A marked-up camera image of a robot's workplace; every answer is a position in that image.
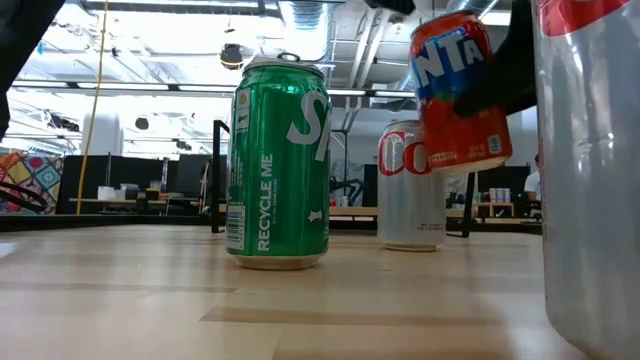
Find green Sprite can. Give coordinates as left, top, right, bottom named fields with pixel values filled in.
left=224, top=52, right=333, bottom=272

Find white column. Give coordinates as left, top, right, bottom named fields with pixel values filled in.
left=82, top=112, right=124, bottom=156

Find black aluminium table frame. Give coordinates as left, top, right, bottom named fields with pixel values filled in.
left=0, top=213, right=544, bottom=235

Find black partition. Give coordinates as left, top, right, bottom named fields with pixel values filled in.
left=55, top=153, right=216, bottom=215

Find black wire shelf rack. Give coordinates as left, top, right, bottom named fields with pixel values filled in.
left=210, top=118, right=477, bottom=239

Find silver red-logo soda can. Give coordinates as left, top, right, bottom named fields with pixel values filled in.
left=376, top=118, right=448, bottom=253
left=530, top=0, right=640, bottom=360

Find silver ventilation duct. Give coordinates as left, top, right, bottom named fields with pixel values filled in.
left=277, top=0, right=334, bottom=64

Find black ceiling fixture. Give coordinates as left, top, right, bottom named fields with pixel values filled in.
left=219, top=43, right=245, bottom=71

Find colourful patterned panel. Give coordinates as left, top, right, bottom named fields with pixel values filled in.
left=0, top=152, right=65, bottom=215

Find white box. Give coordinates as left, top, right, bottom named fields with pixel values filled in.
left=97, top=185, right=127, bottom=202

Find person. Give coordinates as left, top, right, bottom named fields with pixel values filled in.
left=523, top=153, right=542, bottom=202

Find wooden rack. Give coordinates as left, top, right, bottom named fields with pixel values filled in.
left=477, top=187, right=516, bottom=219

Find yellow cable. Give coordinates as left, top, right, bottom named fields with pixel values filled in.
left=74, top=0, right=110, bottom=216

